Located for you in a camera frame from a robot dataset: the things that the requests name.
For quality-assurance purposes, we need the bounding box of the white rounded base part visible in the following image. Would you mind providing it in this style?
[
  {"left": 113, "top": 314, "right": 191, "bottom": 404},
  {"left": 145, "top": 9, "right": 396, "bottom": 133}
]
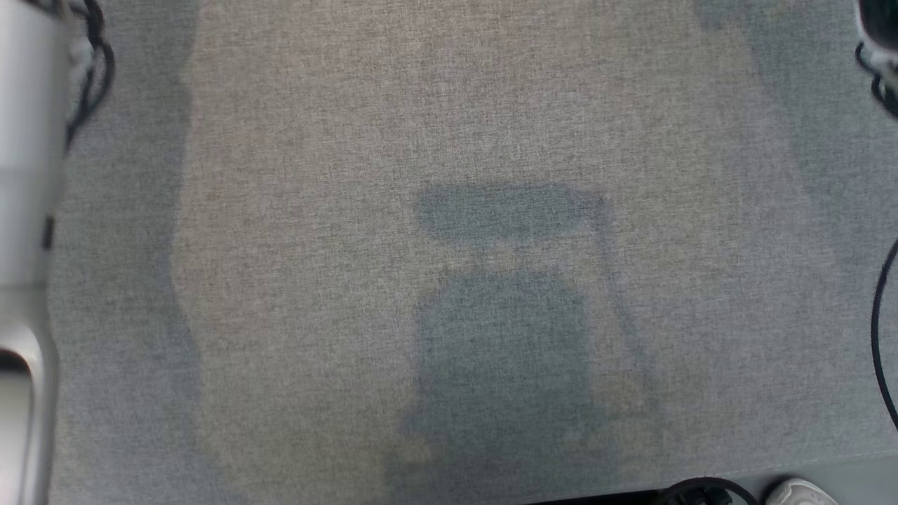
[{"left": 765, "top": 478, "right": 840, "bottom": 505}]

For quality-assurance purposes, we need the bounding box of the twisted black cable bundle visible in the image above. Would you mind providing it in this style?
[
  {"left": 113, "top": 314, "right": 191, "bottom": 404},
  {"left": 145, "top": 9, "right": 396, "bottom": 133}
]
[
  {"left": 65, "top": 0, "right": 117, "bottom": 154},
  {"left": 855, "top": 42, "right": 898, "bottom": 119}
]

